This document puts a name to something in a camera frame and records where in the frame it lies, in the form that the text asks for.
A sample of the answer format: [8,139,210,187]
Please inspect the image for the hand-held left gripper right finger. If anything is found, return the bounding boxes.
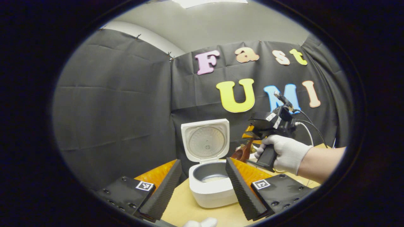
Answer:
[224,157,317,222]

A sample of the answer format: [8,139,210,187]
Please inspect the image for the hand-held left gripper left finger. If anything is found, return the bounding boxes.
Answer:
[96,159,183,223]

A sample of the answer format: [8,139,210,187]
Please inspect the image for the dark wooden spoon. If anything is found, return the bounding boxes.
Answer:
[230,138,255,163]

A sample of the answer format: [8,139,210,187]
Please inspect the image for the white rice cooker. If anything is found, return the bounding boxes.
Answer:
[181,119,239,209]

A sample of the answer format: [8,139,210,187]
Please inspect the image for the ceiling light panel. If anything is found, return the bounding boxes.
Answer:
[171,0,249,9]

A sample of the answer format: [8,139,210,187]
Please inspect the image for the black cable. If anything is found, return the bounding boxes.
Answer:
[295,108,313,124]
[297,119,329,148]

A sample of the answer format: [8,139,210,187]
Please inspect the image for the white cable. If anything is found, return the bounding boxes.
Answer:
[295,122,315,146]

